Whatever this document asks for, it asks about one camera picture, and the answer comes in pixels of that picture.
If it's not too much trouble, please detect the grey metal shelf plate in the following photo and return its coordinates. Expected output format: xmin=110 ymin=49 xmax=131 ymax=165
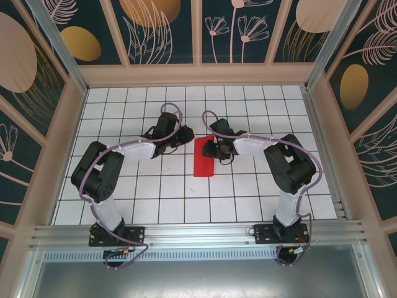
xmin=29 ymin=260 xmax=370 ymax=298

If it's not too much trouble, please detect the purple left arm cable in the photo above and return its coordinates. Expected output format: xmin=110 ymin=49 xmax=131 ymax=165
xmin=79 ymin=102 xmax=187 ymax=271

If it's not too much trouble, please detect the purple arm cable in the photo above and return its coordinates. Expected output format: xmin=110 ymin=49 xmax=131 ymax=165
xmin=79 ymin=102 xmax=187 ymax=271
xmin=202 ymin=110 xmax=324 ymax=268

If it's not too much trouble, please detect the aluminium mounting rail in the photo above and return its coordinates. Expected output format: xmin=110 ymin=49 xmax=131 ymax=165
xmin=29 ymin=219 xmax=370 ymax=249

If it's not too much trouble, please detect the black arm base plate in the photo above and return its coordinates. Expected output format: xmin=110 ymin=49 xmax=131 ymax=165
xmin=89 ymin=225 xmax=146 ymax=248
xmin=254 ymin=223 xmax=311 ymax=246

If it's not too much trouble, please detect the slotted metal cable strip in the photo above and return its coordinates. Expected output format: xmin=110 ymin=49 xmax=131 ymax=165
xmin=43 ymin=251 xmax=280 ymax=263

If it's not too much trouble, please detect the aluminium side rail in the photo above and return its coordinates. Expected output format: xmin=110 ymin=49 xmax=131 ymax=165
xmin=302 ymin=88 xmax=353 ymax=222

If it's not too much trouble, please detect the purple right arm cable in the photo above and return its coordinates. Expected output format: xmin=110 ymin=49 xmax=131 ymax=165
xmin=202 ymin=110 xmax=324 ymax=268

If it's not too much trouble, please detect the aluminium frame post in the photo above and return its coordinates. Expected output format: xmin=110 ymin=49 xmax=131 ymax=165
xmin=24 ymin=0 xmax=91 ymax=96
xmin=303 ymin=0 xmax=357 ymax=93

